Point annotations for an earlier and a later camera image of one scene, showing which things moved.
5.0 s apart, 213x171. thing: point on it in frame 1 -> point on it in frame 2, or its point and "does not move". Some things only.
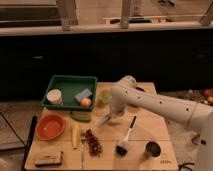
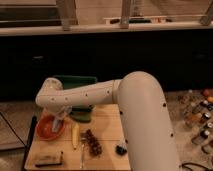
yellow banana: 76,136 does not move
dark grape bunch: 94,145 does not move
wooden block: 48,158 does not move
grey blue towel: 103,120 -> 56,124
